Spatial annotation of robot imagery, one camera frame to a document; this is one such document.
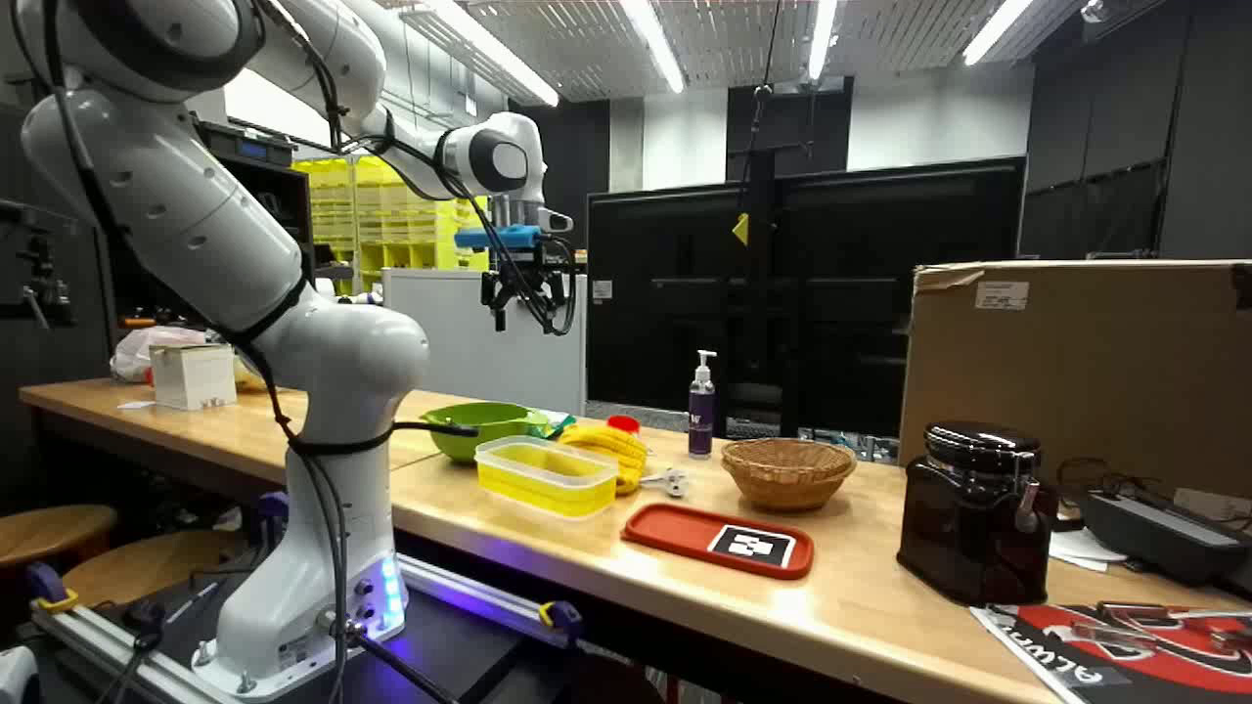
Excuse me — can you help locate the white plastic bag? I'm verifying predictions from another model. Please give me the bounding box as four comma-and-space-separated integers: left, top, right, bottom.
107, 325, 211, 386

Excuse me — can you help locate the ceiling light strip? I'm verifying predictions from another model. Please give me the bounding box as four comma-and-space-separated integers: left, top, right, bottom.
615, 0, 687, 98
411, 0, 562, 109
801, 0, 840, 85
960, 0, 1035, 72

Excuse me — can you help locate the large cardboard box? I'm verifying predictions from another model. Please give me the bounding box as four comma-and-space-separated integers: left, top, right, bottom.
897, 253, 1252, 500

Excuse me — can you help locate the clear yellow tinted container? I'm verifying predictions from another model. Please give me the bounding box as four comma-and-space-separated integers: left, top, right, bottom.
473, 433, 621, 519

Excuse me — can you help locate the purple hand sanitizer bottle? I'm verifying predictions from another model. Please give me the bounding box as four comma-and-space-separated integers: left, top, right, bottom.
683, 343, 724, 458

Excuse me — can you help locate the small white object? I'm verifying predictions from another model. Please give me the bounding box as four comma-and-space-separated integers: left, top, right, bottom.
647, 465, 691, 504

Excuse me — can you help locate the black camera stand pole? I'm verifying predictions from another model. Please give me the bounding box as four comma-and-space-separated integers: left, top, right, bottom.
724, 74, 857, 444

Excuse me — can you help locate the wall tool rack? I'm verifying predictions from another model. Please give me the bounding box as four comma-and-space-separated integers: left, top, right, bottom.
0, 191, 79, 333

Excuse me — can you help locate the black flat device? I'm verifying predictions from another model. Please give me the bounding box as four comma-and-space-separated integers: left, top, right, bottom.
1080, 487, 1252, 591

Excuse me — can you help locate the woven wicker basket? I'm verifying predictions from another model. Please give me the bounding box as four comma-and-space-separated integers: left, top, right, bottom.
718, 433, 861, 517

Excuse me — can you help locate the round wooden stool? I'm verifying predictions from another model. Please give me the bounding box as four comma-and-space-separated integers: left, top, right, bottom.
0, 500, 122, 577
60, 530, 267, 611

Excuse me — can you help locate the yellow storage bin rack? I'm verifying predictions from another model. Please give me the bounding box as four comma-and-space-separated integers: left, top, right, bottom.
295, 152, 494, 297

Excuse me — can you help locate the small white box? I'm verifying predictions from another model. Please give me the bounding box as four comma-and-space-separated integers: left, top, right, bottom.
147, 341, 242, 415

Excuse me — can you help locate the green plastic bowl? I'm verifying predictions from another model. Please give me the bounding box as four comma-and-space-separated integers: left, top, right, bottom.
417, 401, 538, 471

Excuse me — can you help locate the thin black table cable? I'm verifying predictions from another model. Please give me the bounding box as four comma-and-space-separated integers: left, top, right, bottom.
388, 419, 482, 440

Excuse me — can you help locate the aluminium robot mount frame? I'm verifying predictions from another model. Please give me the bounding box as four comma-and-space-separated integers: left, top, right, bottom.
21, 543, 591, 704

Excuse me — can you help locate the large black screen panel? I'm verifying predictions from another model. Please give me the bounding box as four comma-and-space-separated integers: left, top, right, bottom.
581, 158, 1030, 444

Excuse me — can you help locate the red black printed poster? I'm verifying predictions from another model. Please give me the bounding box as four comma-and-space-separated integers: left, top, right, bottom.
971, 600, 1252, 704

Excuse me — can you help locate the red tray with tag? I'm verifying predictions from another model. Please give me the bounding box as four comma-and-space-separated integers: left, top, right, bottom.
618, 500, 819, 582

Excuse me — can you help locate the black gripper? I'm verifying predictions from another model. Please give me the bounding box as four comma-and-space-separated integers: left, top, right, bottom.
476, 244, 579, 341

